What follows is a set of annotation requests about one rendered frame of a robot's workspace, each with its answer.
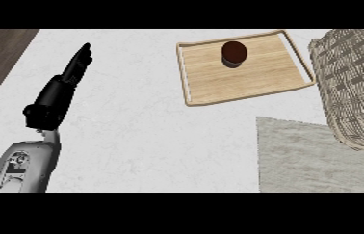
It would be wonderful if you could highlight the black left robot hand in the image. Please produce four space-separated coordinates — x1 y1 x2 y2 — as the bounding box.
21 42 96 132

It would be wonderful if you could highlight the dark red can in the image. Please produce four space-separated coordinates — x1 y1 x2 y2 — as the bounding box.
221 40 249 69

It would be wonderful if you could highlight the grey fabric placemat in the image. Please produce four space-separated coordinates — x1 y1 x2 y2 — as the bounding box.
255 116 364 194

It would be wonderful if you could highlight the pale wicker basket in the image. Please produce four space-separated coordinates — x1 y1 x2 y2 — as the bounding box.
306 29 364 151

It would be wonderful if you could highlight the pale wooden tray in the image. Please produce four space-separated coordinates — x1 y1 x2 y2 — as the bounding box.
175 29 317 108

